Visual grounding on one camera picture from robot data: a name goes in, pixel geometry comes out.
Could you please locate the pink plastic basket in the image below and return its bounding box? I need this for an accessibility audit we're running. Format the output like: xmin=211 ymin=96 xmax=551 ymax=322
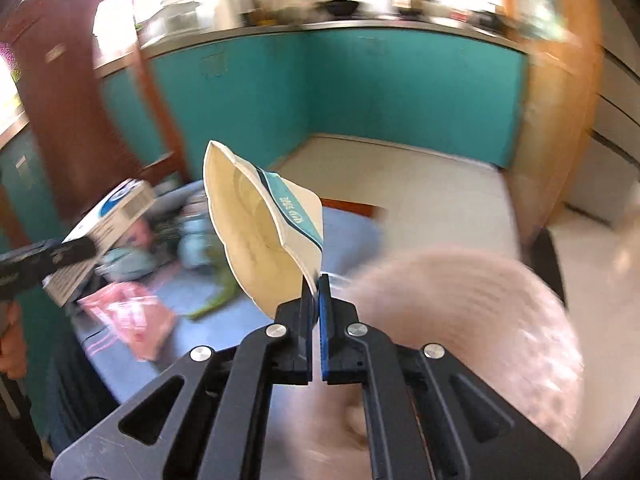
xmin=270 ymin=244 xmax=586 ymax=480

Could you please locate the person's left hand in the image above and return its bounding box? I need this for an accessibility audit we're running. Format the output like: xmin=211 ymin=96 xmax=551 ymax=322
xmin=0 ymin=302 xmax=27 ymax=381

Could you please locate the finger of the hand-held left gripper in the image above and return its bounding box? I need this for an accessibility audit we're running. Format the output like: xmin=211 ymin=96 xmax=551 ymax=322
xmin=49 ymin=236 xmax=100 ymax=274

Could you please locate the wooden door frame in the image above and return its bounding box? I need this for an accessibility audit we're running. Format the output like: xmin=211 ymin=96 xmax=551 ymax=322
xmin=500 ymin=0 xmax=607 ymax=267

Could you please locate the white cardboard box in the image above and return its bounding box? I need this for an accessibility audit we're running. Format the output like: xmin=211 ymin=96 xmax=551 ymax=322
xmin=42 ymin=178 xmax=156 ymax=308

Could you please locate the blue striped cloth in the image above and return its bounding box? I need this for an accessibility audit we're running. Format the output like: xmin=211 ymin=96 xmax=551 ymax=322
xmin=70 ymin=180 xmax=386 ymax=406

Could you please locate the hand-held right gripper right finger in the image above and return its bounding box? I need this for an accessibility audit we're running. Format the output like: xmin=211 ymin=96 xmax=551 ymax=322
xmin=320 ymin=274 xmax=581 ymax=480

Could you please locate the light green wrapper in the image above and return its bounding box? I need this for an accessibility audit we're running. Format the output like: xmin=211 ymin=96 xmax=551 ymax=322
xmin=187 ymin=260 xmax=242 ymax=322

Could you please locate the black wok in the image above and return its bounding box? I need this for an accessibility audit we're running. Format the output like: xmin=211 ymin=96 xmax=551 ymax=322
xmin=320 ymin=0 xmax=362 ymax=17

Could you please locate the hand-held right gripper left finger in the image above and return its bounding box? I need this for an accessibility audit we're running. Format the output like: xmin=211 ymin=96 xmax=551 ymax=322
xmin=50 ymin=280 xmax=319 ymax=480

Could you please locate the carved wooden chair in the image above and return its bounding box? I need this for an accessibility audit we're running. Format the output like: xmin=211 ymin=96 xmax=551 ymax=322
xmin=0 ymin=0 xmax=193 ymax=256

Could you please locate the pink plastic bag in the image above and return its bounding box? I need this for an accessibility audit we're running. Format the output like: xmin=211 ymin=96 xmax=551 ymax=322
xmin=79 ymin=281 xmax=177 ymax=362

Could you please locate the grey kitchen countertop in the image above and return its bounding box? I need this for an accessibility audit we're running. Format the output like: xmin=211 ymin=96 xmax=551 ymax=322
xmin=95 ymin=14 xmax=531 ymax=68

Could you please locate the white and teal pouch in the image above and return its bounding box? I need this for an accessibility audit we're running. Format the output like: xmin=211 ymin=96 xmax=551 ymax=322
xmin=202 ymin=140 xmax=326 ymax=321

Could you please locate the light blue packet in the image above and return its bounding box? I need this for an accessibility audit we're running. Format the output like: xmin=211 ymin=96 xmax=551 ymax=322
xmin=177 ymin=195 xmax=222 ymax=271

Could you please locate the white appliance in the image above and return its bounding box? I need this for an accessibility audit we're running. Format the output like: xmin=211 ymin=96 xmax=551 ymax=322
xmin=212 ymin=0 xmax=252 ymax=28

